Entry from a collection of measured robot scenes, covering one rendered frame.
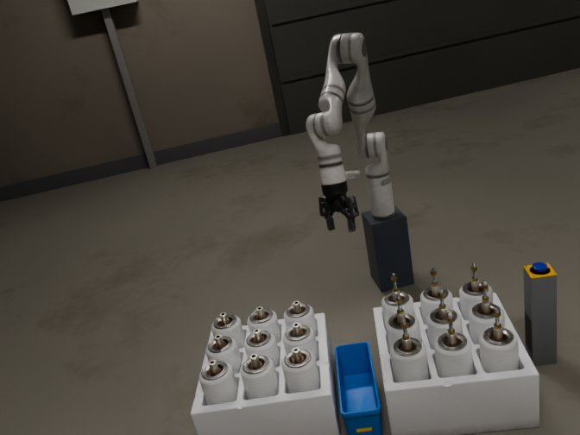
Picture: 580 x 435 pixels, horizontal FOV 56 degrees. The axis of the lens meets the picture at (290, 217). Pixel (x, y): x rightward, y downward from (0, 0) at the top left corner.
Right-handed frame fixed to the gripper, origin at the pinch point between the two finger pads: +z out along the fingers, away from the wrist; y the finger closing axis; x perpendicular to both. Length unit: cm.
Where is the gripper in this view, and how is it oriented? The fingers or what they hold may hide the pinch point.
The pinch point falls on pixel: (341, 229)
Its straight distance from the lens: 162.7
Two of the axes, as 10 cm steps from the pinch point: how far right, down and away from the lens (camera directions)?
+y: 5.9, 0.3, -8.0
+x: 7.8, -2.4, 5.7
